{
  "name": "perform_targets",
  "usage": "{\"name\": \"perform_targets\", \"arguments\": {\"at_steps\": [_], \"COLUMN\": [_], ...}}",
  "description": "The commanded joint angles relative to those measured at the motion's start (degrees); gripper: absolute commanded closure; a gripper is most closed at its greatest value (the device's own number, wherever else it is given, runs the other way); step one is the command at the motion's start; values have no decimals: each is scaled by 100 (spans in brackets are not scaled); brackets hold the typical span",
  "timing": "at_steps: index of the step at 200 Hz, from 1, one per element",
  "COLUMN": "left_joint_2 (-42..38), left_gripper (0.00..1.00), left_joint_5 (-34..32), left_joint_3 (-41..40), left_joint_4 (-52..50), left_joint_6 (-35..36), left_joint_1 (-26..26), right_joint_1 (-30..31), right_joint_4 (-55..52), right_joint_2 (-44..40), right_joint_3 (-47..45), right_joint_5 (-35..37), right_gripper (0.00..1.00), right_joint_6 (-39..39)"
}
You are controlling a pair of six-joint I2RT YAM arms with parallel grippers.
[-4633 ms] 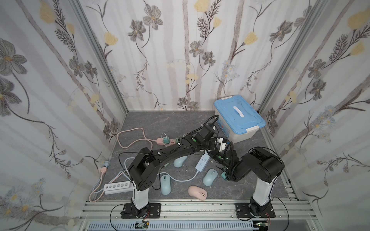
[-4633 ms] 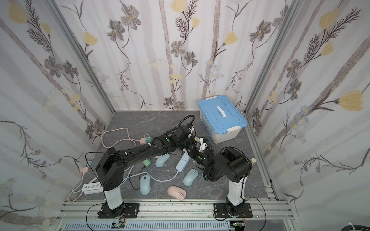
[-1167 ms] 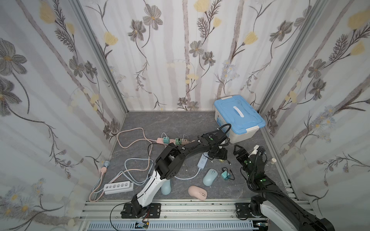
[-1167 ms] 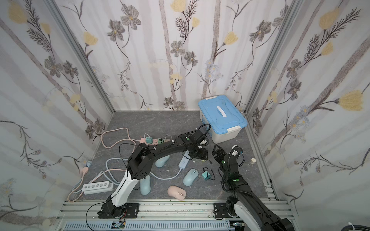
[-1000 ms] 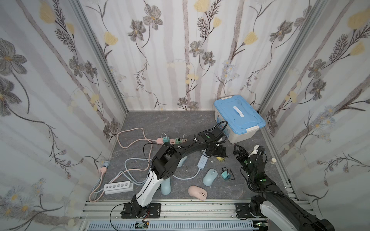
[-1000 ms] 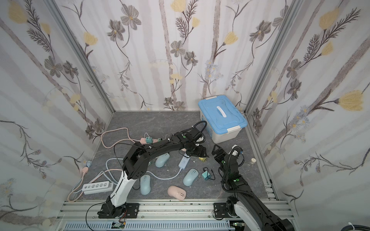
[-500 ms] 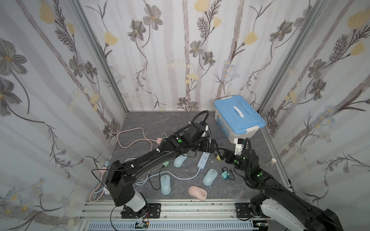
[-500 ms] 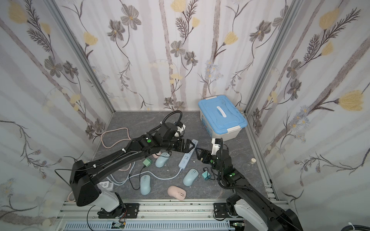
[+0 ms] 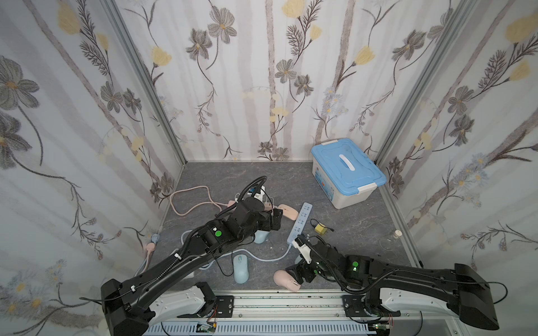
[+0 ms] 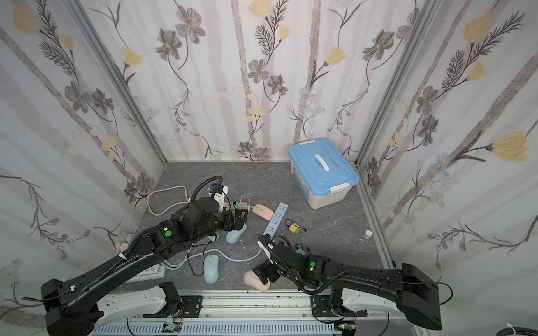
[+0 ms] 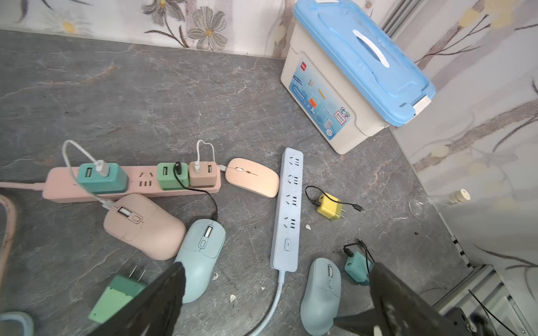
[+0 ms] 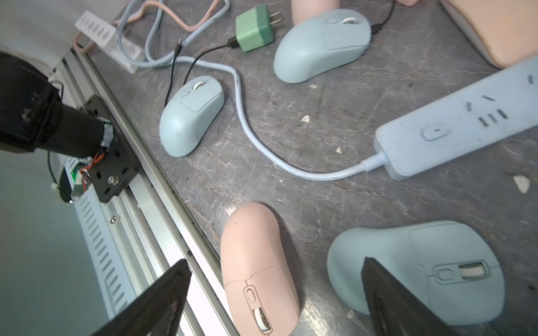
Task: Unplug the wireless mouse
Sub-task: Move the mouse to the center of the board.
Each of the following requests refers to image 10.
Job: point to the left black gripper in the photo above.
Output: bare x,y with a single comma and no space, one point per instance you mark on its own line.
237,216

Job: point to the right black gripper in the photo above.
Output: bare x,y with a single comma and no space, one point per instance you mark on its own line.
269,250

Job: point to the yellow charger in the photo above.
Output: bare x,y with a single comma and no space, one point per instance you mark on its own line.
295,229

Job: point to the blue power strip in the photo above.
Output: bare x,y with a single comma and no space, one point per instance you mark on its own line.
276,220

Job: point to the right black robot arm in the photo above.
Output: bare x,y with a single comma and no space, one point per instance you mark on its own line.
410,289

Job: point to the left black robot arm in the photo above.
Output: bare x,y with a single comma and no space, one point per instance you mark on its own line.
80,305

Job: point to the blue mouse middle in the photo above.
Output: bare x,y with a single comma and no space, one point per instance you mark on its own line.
234,236

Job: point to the blue mouse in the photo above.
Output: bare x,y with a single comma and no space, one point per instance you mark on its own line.
211,271
234,236

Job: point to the pink mouse front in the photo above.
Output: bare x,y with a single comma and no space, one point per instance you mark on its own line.
252,280

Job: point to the pink mouse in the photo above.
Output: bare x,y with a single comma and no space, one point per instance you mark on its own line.
252,280
263,212

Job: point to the blue mouse front left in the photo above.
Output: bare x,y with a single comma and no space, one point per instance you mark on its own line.
211,271

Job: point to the pink mouse back right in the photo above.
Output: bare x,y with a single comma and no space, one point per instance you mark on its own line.
263,212

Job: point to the light green loose charger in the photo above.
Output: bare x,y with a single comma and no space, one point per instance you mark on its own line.
214,238

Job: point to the white power strip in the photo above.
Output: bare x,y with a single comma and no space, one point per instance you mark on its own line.
151,273

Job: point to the blue lid storage box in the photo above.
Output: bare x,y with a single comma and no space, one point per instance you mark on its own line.
322,174

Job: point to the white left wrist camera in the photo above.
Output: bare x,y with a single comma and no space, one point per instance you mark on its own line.
219,193

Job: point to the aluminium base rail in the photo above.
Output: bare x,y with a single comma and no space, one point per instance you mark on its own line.
284,312

